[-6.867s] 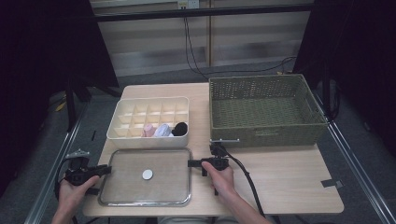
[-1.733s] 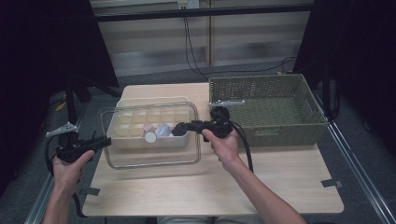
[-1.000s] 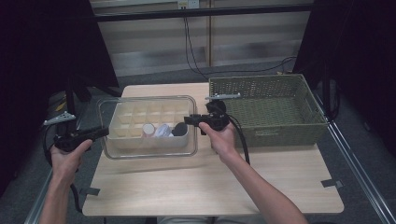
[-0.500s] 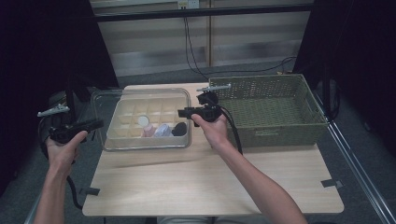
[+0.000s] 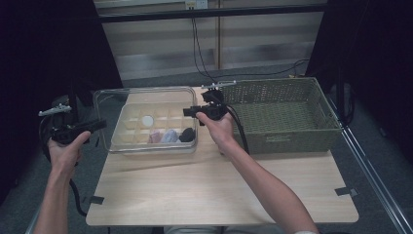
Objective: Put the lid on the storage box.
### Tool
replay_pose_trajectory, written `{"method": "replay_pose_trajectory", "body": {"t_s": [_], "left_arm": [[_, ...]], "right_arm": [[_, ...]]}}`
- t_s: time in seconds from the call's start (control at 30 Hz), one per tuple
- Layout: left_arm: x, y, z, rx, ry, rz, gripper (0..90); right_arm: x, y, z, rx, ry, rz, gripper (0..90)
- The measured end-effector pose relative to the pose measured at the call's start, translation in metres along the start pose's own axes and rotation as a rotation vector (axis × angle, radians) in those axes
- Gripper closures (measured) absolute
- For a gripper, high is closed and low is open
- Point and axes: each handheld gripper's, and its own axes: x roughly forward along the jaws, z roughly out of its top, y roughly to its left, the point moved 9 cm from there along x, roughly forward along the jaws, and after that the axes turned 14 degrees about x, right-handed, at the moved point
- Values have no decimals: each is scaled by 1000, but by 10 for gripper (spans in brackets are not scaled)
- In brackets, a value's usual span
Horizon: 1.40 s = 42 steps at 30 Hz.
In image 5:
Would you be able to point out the green woven basket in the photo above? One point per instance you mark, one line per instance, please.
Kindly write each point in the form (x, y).
(292, 143)

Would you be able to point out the person's right hand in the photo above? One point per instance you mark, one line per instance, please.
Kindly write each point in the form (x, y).
(219, 130)

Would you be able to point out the white sock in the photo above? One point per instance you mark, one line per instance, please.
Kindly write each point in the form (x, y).
(169, 136)

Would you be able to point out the dark curtain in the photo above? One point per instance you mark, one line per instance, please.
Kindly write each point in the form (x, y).
(373, 48)
(39, 48)

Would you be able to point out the pink sock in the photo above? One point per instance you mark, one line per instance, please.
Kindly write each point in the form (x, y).
(155, 136)

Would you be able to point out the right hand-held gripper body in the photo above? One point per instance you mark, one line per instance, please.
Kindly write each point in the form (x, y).
(214, 105)

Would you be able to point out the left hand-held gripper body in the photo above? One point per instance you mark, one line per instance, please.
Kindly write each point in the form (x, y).
(63, 131)

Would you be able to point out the black horizontal bar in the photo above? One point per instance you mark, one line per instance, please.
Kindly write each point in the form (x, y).
(195, 13)

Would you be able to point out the white wall outlet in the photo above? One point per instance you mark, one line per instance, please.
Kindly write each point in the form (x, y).
(196, 4)

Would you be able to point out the person's left hand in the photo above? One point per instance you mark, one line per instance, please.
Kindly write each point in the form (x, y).
(66, 154)

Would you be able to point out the black sock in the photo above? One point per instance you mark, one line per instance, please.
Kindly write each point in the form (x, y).
(187, 135)

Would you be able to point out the black metal stand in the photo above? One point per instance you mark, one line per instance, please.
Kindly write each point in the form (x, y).
(340, 97)
(74, 94)

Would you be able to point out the clear lid with white knob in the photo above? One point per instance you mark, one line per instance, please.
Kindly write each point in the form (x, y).
(146, 94)

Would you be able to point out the cream divided storage box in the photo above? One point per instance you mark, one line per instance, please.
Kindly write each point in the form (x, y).
(152, 149)

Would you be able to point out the beige vertical post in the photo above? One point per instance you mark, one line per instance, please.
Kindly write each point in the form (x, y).
(218, 42)

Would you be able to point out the grey tape tab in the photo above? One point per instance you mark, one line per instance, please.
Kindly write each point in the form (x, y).
(96, 200)
(345, 191)

